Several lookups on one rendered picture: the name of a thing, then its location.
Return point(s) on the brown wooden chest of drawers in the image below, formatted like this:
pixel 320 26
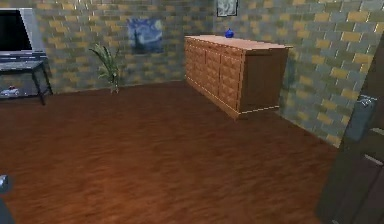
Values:
pixel 213 70

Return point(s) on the blue round vase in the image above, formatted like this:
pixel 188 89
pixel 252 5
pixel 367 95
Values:
pixel 229 33

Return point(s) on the blue night sky painting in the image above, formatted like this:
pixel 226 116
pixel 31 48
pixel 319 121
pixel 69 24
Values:
pixel 145 35

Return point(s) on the green house plant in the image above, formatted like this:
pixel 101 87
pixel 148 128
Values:
pixel 109 66

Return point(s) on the grey framed picture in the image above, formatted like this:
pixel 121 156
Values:
pixel 227 7

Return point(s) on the black television table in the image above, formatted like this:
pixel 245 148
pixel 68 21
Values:
pixel 23 66

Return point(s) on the dark brown room door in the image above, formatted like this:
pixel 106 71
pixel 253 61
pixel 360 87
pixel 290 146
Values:
pixel 360 166

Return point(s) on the small toy car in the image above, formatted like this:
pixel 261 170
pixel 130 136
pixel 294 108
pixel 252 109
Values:
pixel 10 91

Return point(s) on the grey television set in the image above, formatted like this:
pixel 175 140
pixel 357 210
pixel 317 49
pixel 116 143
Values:
pixel 16 33

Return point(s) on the grey object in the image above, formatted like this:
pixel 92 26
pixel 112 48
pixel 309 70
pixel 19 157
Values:
pixel 4 186

